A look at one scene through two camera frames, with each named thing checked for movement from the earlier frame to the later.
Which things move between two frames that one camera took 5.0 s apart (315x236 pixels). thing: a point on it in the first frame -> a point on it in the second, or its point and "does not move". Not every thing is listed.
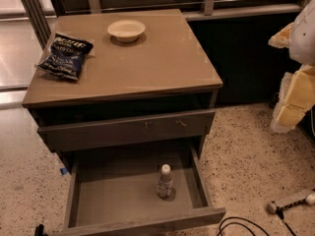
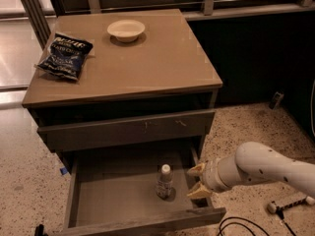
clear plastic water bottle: (164, 182) does not move
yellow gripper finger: (295, 98) -> (199, 192)
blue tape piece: (63, 170) does not move
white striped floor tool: (273, 207) does not move
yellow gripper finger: (282, 39) -> (196, 170)
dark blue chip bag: (65, 56) does not move
